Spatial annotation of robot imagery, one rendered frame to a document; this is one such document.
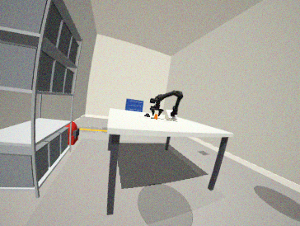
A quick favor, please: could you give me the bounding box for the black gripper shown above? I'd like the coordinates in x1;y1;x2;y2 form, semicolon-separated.
150;104;164;116

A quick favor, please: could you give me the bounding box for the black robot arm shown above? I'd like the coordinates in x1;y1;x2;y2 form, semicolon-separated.
150;90;183;117

